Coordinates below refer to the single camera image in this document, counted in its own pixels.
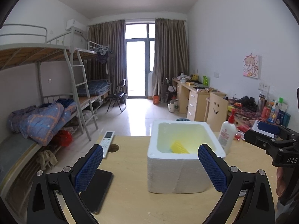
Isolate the person's right hand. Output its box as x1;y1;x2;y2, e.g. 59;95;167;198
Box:
276;167;295;202

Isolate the blue quilt bundle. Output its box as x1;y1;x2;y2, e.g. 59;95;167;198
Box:
7;99;76;146

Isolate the right brown curtain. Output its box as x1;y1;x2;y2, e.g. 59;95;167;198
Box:
152;18;189;96

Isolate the orange bag on floor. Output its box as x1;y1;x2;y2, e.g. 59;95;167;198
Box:
152;95;160;105

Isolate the light wooden desk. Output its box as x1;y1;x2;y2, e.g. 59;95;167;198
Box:
172;78;227;122

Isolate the green bag on desk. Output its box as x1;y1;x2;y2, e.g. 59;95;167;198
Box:
203;75;208;86

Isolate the folded dark blue blanket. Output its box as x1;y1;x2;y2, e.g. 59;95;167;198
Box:
77;80;111;97

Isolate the white remote control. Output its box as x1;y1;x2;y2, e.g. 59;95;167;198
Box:
100;131;115;159

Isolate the left brown curtain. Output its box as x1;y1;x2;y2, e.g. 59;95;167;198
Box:
86;20;127;91

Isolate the wooden smiley chair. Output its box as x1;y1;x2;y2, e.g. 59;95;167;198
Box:
204;93;229;132

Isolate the anime wall picture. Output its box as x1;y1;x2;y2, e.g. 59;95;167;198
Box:
243;54;259;79

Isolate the white thermos jug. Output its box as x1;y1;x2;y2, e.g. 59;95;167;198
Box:
168;100;175;113

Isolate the white styrofoam box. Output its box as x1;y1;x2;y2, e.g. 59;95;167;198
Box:
147;120;226;194

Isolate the black folding chair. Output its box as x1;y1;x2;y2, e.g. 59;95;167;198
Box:
107;79;127;112

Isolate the brown curtain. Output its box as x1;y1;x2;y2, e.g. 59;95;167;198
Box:
86;20;127;91
152;18;189;96

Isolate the white lotion pump bottle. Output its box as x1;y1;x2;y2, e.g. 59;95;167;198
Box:
218;109;237;154

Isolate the black smartphone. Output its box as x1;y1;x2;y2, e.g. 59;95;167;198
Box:
80;169;113;214

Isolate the white air conditioner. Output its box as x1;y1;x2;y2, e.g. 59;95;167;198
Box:
66;19;87;33

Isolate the steel water bottle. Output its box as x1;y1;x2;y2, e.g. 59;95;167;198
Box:
256;94;266;115

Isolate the metal bunk bed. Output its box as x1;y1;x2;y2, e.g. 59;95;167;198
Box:
1;24;110;198

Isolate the red snack packet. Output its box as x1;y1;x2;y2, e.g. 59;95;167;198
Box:
234;132;244;141

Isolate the glass balcony door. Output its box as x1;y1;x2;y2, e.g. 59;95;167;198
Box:
125;22;155;98

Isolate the red can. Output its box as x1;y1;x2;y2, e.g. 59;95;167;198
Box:
261;106;270;119

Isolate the yellow bumpy sponge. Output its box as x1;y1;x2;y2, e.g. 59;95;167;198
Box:
170;141;189;154

